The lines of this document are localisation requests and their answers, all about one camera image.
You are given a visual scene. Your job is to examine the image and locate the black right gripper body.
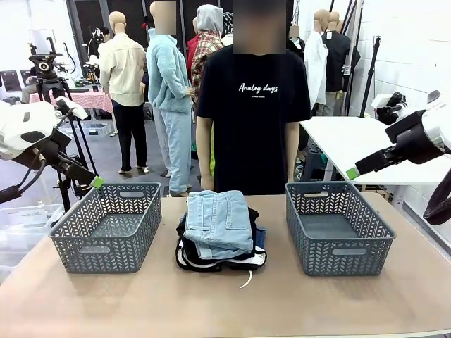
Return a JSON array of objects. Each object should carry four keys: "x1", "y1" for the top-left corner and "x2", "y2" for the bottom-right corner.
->
[{"x1": 384, "y1": 110, "x2": 440, "y2": 165}]

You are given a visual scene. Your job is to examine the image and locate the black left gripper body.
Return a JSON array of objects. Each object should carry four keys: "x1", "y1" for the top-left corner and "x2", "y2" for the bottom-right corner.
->
[{"x1": 37, "y1": 129, "x2": 78, "y2": 174}]

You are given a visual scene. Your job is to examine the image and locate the dark blue denim shorts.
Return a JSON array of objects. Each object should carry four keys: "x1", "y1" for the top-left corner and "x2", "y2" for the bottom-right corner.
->
[{"x1": 252, "y1": 227, "x2": 268, "y2": 253}]

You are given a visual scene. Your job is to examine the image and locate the light blue denim shorts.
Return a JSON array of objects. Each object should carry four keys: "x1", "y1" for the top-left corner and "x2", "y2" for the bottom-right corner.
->
[{"x1": 183, "y1": 189, "x2": 255, "y2": 261}]

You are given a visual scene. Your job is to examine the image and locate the white garment with black trim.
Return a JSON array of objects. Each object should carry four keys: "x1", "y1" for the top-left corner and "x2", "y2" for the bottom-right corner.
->
[{"x1": 175, "y1": 239, "x2": 268, "y2": 273}]

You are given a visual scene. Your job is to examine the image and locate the person's right forearm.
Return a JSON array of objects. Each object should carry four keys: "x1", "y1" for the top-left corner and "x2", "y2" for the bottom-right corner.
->
[{"x1": 195, "y1": 115, "x2": 216, "y2": 177}]

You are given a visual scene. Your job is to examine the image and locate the person's right hand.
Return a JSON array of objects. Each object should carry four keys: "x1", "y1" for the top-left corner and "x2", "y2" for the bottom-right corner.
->
[{"x1": 199, "y1": 175, "x2": 216, "y2": 193}]

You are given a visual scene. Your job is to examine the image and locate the white table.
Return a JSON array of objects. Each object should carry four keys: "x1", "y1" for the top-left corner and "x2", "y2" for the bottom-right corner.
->
[{"x1": 299, "y1": 115, "x2": 451, "y2": 211}]

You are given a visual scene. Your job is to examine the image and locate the pink checkered tablecloth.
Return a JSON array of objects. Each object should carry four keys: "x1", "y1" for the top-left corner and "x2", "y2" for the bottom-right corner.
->
[{"x1": 30, "y1": 89, "x2": 114, "y2": 114}]

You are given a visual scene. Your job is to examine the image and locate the clear plastic storage box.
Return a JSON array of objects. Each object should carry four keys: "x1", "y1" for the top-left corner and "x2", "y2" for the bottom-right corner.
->
[{"x1": 0, "y1": 203, "x2": 64, "y2": 275}]

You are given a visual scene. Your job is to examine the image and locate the black light stand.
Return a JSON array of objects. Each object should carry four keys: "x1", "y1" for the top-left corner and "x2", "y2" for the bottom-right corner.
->
[{"x1": 359, "y1": 34, "x2": 383, "y2": 119}]

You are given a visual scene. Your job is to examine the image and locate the grey plastic lattice basket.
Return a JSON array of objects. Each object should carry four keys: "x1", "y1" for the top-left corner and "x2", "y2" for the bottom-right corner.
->
[
  {"x1": 284, "y1": 181, "x2": 397, "y2": 277},
  {"x1": 48, "y1": 181, "x2": 163, "y2": 275}
]

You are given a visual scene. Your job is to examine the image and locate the mannequin in cream shirt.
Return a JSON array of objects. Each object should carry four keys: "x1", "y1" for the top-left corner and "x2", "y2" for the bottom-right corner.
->
[{"x1": 97, "y1": 11, "x2": 149, "y2": 176}]

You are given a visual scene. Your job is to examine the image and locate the mannequin in black shirt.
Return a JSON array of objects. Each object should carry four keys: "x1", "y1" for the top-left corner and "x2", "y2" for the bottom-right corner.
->
[{"x1": 322, "y1": 11, "x2": 362, "y2": 117}]

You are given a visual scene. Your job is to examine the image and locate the mannequin in white shirt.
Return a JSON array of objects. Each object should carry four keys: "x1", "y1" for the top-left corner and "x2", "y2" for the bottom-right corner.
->
[{"x1": 303, "y1": 8, "x2": 330, "y2": 117}]

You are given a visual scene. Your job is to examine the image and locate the person in black T-shirt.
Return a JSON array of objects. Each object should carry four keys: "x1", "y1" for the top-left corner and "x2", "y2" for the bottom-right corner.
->
[{"x1": 195, "y1": 0, "x2": 313, "y2": 196}]

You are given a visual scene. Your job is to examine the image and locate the mannequin in light blue fleece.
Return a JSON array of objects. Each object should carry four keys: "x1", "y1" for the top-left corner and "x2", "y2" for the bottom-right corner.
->
[{"x1": 146, "y1": 0, "x2": 195, "y2": 197}]

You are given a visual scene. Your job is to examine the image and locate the mannequin in plaid hooded shirt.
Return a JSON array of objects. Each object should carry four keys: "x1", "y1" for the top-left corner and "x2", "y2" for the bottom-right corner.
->
[{"x1": 185, "y1": 4, "x2": 226, "y2": 106}]

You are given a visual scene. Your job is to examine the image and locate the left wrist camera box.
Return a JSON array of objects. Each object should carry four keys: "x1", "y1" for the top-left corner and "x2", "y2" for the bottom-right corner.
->
[{"x1": 55, "y1": 96, "x2": 89, "y2": 120}]

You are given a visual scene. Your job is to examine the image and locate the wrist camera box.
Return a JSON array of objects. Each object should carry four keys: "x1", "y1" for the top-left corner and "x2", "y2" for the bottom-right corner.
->
[
  {"x1": 55, "y1": 96, "x2": 89, "y2": 120},
  {"x1": 371, "y1": 91, "x2": 409, "y2": 125}
]

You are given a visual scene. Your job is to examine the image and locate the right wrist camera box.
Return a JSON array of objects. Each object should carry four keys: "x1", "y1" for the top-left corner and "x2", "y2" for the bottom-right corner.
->
[{"x1": 371, "y1": 91, "x2": 409, "y2": 125}]

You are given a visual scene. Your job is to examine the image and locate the right arm black cable sleeve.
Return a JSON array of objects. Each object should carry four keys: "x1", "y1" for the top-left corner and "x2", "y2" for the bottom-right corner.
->
[{"x1": 422, "y1": 171, "x2": 451, "y2": 226}]

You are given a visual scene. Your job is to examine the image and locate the black camera tripod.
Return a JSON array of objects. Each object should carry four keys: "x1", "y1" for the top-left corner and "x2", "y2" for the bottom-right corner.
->
[{"x1": 27, "y1": 37, "x2": 101, "y2": 212}]

